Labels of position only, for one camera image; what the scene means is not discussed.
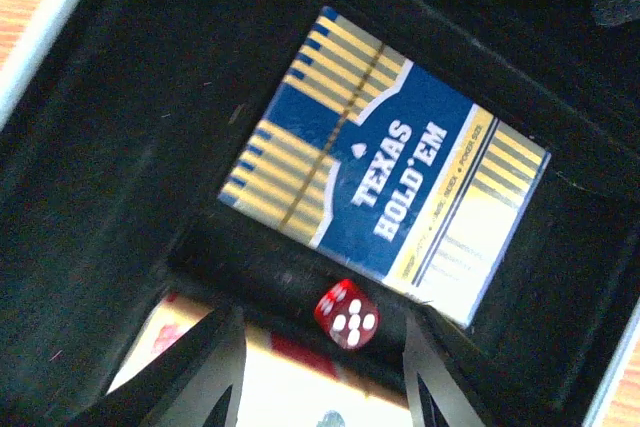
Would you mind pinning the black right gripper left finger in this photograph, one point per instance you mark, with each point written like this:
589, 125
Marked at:
196, 382

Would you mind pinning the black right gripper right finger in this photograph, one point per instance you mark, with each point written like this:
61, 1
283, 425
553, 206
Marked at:
436, 391

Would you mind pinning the red die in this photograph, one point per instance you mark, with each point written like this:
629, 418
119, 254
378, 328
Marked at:
347, 315

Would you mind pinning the red playing card box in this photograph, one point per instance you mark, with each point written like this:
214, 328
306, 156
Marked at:
285, 384

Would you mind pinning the blue Texas Hold'em card box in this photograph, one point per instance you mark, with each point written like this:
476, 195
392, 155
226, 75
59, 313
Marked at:
367, 158

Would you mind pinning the aluminium poker case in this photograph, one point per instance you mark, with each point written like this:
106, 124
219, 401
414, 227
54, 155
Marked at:
117, 139

